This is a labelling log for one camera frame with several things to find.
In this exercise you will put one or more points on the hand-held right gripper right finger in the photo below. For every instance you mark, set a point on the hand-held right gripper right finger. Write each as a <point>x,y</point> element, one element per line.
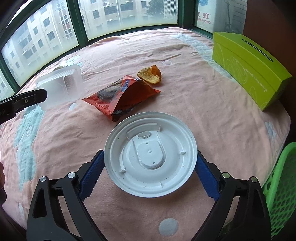
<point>205,176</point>

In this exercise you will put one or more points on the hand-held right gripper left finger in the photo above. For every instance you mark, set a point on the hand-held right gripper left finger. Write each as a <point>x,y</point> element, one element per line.
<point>92,171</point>

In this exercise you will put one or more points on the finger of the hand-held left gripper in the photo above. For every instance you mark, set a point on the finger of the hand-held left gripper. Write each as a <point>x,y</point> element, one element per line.
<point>38,95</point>

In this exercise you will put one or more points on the clear plastic tray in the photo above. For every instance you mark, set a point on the clear plastic tray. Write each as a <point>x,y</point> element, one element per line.
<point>60,88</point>

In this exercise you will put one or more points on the white round plastic lid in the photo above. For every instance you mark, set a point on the white round plastic lid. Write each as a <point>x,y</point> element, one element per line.
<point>150,166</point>

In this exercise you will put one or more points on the green perforated plastic basket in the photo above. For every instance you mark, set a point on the green perforated plastic basket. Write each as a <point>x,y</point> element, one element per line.
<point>284,176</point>

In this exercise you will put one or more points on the orange snack packet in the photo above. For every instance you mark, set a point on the orange snack packet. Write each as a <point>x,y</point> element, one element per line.
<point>124,99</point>

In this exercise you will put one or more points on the person's left hand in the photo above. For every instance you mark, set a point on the person's left hand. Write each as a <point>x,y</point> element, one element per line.
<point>2,185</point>

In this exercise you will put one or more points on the pink printed blanket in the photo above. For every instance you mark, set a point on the pink printed blanket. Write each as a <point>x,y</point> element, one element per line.
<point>208,115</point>

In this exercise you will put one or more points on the beige apartment building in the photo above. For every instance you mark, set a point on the beige apartment building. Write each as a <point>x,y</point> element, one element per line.
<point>46,30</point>

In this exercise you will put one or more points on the orange peel piece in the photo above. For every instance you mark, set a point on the orange peel piece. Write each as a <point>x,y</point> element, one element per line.
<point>150,75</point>

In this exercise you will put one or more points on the lime green cardboard box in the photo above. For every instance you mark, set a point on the lime green cardboard box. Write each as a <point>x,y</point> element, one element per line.
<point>242,69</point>

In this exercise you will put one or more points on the white outdoor air conditioner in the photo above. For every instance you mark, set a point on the white outdoor air conditioner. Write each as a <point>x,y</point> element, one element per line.
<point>219,14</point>

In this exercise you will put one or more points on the brown wooden panel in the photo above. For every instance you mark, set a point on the brown wooden panel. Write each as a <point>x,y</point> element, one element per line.
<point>272,23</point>

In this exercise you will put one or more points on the green window frame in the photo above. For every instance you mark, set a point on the green window frame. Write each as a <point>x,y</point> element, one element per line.
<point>79,27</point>

